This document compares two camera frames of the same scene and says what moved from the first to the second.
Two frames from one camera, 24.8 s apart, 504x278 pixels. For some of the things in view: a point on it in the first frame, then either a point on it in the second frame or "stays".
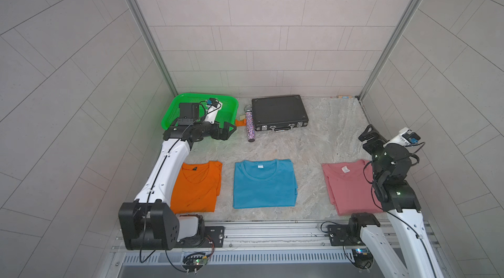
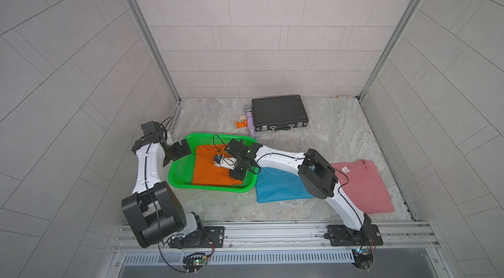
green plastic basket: x=228 y=112 → x=181 y=170
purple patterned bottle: x=250 y=123 stays
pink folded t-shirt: x=351 y=185 stays
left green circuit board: x=194 y=261 stays
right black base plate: x=339 y=235 stays
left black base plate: x=214 y=237 stays
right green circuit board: x=362 y=258 stays
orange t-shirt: x=195 y=187 → x=205 y=172
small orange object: x=240 y=123 stays
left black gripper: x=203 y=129 → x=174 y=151
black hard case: x=281 y=113 stays
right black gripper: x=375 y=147 → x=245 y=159
